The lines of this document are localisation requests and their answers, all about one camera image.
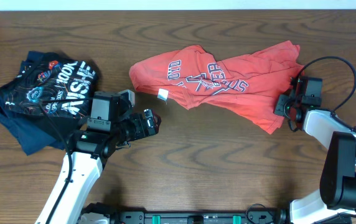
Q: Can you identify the red soccer t-shirt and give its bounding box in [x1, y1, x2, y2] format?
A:
[129, 40, 303, 134]

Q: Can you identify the black printed t-shirt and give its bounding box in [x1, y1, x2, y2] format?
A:
[0, 59, 98, 119]

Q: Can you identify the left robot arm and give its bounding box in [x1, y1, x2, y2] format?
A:
[36, 109, 161, 223]

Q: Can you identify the navy blue folded garment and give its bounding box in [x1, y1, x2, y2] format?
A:
[0, 51, 73, 156]

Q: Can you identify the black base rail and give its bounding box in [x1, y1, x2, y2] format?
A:
[76, 203, 289, 224]

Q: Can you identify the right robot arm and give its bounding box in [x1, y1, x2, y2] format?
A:
[274, 95, 356, 223]

